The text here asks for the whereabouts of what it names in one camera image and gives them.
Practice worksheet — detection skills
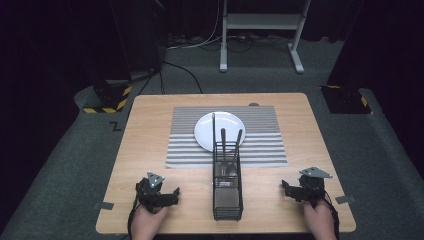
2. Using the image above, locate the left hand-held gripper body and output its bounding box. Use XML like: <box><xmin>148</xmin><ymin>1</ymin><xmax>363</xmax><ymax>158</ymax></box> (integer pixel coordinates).
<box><xmin>134</xmin><ymin>171</ymin><xmax>170</xmax><ymax>214</ymax></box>

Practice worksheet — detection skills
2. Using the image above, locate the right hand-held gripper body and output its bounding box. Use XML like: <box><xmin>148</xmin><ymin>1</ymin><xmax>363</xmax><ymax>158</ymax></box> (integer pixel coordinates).
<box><xmin>285</xmin><ymin>166</ymin><xmax>334</xmax><ymax>205</ymax></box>

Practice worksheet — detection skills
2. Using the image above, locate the black wire cutlery caddy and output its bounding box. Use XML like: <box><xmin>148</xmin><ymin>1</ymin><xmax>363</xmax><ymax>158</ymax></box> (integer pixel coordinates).
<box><xmin>212</xmin><ymin>141</ymin><xmax>244</xmax><ymax>222</ymax></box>

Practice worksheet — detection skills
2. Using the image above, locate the person's left hand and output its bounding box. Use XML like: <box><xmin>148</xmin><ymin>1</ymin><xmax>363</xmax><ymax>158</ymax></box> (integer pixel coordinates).
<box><xmin>130</xmin><ymin>203</ymin><xmax>170</xmax><ymax>240</ymax></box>

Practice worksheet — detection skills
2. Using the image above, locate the person's right hand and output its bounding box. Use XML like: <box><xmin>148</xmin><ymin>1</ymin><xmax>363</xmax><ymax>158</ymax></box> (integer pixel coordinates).
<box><xmin>302</xmin><ymin>199</ymin><xmax>338</xmax><ymax>240</ymax></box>

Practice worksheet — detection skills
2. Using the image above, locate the grey tape piece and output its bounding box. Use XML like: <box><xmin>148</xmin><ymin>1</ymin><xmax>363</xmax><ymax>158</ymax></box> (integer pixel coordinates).
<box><xmin>93</xmin><ymin>201</ymin><xmax>115</xmax><ymax>211</ymax></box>
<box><xmin>334</xmin><ymin>194</ymin><xmax>357</xmax><ymax>205</ymax></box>

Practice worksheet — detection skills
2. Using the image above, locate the grey striped placemat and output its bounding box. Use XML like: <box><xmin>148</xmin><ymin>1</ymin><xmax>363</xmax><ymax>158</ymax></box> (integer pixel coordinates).
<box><xmin>165</xmin><ymin>105</ymin><xmax>289</xmax><ymax>169</ymax></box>

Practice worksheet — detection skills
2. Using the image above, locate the white round plate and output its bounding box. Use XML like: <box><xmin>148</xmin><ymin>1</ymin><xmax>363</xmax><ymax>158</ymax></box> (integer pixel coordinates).
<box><xmin>193</xmin><ymin>111</ymin><xmax>247</xmax><ymax>153</ymax></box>

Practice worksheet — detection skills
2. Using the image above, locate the metal spoon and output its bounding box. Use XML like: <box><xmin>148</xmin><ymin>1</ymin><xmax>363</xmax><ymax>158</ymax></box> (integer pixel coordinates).
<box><xmin>229</xmin><ymin>128</ymin><xmax>244</xmax><ymax>177</ymax></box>

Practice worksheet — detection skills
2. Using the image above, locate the thin metal knife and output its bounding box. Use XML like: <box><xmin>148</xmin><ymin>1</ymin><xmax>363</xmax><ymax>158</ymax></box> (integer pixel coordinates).
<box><xmin>211</xmin><ymin>112</ymin><xmax>217</xmax><ymax>153</ymax></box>

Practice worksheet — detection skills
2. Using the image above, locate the black yellow striped base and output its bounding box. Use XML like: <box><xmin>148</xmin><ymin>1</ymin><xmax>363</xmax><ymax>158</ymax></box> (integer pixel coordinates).
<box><xmin>82</xmin><ymin>79</ymin><xmax>133</xmax><ymax>115</ymax></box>
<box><xmin>319</xmin><ymin>84</ymin><xmax>374</xmax><ymax>115</ymax></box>

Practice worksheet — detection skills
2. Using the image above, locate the dark upright panel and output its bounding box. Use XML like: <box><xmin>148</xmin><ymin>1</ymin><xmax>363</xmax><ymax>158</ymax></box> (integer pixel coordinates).
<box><xmin>109</xmin><ymin>0</ymin><xmax>165</xmax><ymax>81</ymax></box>

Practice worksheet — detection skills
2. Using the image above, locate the white metal stand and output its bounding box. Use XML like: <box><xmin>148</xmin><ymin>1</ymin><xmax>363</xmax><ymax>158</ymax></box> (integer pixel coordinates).
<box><xmin>219</xmin><ymin>0</ymin><xmax>313</xmax><ymax>75</ymax></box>

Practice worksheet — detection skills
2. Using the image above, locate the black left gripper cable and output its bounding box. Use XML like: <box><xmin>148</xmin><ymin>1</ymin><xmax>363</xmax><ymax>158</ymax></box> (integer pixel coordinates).
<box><xmin>126</xmin><ymin>192</ymin><xmax>140</xmax><ymax>240</ymax></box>

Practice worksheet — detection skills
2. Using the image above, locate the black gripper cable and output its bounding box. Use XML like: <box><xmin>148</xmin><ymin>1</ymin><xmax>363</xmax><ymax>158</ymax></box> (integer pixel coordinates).
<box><xmin>126</xmin><ymin>192</ymin><xmax>140</xmax><ymax>240</ymax></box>
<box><xmin>320</xmin><ymin>190</ymin><xmax>341</xmax><ymax>240</ymax></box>

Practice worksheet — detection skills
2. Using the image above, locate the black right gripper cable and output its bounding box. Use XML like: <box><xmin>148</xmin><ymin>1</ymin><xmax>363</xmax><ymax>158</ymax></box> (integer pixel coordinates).
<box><xmin>320</xmin><ymin>190</ymin><xmax>341</xmax><ymax>240</ymax></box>

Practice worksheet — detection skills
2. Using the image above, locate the black floor cable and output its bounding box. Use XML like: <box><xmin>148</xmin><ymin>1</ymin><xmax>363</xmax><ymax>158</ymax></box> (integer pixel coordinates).
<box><xmin>162</xmin><ymin>60</ymin><xmax>204</xmax><ymax>95</ymax></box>

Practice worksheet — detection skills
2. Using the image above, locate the white floor cable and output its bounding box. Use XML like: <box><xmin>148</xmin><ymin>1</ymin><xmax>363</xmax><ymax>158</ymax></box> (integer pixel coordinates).
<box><xmin>165</xmin><ymin>0</ymin><xmax>224</xmax><ymax>52</ymax></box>

